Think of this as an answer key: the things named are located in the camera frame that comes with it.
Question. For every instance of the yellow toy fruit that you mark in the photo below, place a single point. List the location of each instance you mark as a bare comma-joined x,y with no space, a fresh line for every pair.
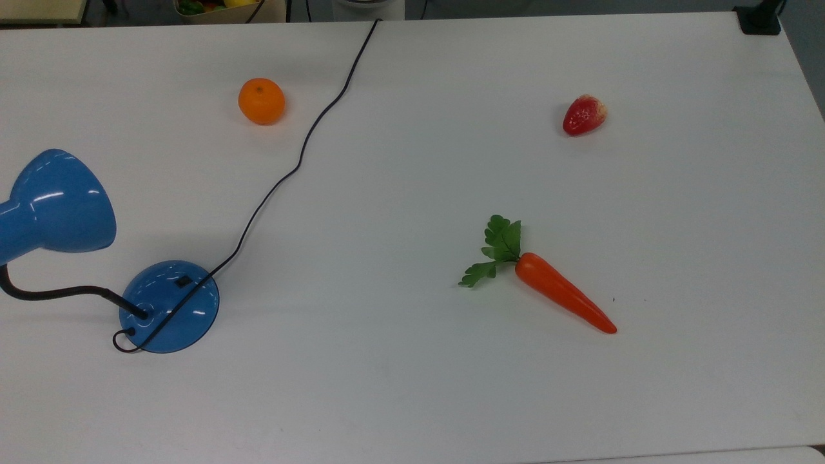
238,2

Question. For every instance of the beige box of toy food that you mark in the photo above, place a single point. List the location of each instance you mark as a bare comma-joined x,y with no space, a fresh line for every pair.
213,16

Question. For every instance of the wooden side table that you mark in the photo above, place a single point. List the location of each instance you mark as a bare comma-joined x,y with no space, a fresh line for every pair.
38,9

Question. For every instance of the orange fruit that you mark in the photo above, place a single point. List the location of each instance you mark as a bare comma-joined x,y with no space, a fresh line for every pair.
261,102

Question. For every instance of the green toy vegetable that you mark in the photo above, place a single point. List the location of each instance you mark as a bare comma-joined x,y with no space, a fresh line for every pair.
190,7

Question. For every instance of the orange toy carrot green leaves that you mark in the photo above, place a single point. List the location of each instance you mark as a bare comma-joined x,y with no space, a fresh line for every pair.
557,290

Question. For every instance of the black table clamp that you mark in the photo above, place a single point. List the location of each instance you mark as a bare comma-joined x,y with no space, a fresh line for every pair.
759,20

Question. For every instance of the blue desk lamp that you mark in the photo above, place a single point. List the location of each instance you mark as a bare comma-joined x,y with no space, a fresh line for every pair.
64,206

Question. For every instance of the red toy strawberry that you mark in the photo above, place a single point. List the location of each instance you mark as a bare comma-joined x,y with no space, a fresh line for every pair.
583,116

